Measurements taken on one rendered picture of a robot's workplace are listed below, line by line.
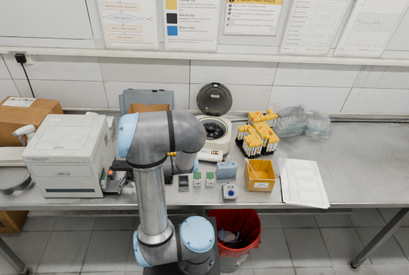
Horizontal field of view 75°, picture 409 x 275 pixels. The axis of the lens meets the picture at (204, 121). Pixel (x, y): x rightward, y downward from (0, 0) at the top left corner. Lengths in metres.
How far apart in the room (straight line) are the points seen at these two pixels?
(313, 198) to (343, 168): 0.33
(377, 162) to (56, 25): 1.94
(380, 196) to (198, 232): 1.06
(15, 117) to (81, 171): 0.60
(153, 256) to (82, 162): 0.52
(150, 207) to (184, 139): 0.25
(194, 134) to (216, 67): 0.94
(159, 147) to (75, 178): 0.70
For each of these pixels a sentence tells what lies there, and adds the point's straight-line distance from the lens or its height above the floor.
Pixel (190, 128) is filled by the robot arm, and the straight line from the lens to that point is 0.70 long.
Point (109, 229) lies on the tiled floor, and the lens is 2.36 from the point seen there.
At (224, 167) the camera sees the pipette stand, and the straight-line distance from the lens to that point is 1.37.
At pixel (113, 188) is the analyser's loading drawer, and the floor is 0.92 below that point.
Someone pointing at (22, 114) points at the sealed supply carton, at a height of 1.06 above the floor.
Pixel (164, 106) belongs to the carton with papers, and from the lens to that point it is 1.68.
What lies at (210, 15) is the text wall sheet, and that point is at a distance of 1.47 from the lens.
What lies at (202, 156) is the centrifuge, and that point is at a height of 0.91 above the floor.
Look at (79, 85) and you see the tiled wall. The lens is 1.80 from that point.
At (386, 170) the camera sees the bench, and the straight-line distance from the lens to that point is 1.87.
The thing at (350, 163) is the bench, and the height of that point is 0.88.
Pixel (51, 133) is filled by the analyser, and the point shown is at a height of 1.18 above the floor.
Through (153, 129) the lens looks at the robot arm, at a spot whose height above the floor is 1.56.
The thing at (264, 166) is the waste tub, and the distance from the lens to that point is 1.49.
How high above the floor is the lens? 2.01
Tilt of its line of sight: 40 degrees down
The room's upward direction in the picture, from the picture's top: 4 degrees clockwise
